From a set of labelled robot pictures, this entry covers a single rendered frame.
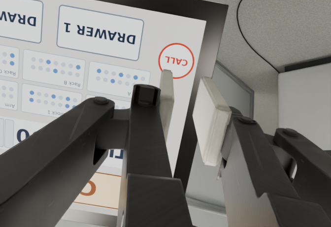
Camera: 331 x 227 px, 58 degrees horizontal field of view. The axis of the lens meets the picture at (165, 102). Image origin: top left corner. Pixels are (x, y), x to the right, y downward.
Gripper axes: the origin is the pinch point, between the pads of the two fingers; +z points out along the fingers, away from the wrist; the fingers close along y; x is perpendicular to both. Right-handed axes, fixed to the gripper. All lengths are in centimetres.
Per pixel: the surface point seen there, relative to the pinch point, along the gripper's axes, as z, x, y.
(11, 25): 17.3, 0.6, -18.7
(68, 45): 17.3, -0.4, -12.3
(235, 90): 210, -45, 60
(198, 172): 145, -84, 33
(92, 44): 17.3, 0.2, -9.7
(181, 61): 17.3, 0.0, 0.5
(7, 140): 17.3, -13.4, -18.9
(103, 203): 17.3, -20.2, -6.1
